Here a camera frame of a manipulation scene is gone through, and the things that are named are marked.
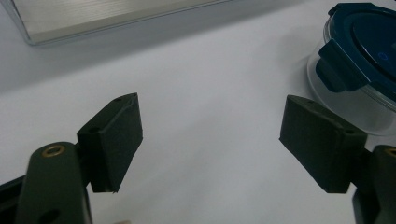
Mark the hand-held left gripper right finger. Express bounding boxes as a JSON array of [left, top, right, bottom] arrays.
[[278, 94, 369, 194]]

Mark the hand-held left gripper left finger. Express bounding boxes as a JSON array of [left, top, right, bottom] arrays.
[[77, 92, 144, 193]]

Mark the round glass container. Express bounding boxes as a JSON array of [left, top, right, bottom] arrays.
[[306, 17, 396, 137]]

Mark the dark blue clip-on lid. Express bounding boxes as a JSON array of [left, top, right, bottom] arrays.
[[315, 2, 396, 103]]

